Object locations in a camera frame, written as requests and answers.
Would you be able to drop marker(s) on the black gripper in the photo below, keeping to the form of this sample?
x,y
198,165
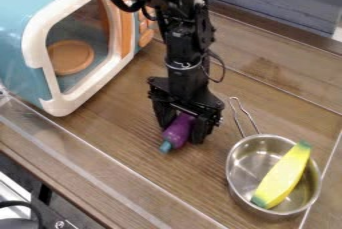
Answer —
x,y
184,91

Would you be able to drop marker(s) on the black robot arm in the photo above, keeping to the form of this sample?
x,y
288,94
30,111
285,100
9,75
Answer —
x,y
186,29

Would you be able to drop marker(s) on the blue toy microwave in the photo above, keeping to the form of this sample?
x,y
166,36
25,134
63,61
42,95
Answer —
x,y
33,24

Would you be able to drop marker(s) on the silver pot with wire handle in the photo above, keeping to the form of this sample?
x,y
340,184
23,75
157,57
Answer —
x,y
252,157

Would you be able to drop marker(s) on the purple toy eggplant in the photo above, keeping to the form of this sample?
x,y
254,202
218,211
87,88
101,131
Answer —
x,y
177,133

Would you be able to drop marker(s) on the yellow toy banana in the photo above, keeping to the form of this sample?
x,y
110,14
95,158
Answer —
x,y
284,176

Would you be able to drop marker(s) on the orange microwave turntable plate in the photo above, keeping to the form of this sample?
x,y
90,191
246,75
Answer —
x,y
71,56

